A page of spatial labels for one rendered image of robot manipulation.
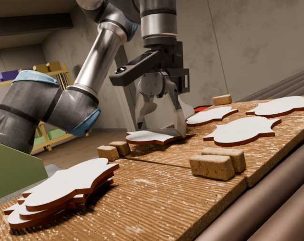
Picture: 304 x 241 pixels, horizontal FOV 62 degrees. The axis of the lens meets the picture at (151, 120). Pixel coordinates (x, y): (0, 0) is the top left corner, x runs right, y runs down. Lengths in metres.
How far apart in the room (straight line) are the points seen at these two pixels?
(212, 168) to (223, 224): 0.07
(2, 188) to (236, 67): 3.03
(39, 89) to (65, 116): 0.10
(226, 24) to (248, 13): 0.30
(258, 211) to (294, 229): 0.05
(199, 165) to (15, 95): 0.59
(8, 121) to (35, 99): 0.09
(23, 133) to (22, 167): 0.10
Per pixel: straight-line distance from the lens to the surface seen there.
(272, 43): 3.15
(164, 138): 0.50
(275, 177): 0.36
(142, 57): 0.51
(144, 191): 0.35
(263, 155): 0.38
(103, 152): 0.54
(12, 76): 6.47
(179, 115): 0.49
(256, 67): 3.26
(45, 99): 0.79
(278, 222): 0.28
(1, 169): 0.73
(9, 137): 0.76
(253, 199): 0.32
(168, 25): 0.53
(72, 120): 0.79
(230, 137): 0.45
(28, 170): 0.74
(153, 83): 0.52
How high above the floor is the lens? 1.08
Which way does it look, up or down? 10 degrees down
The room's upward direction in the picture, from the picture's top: 16 degrees counter-clockwise
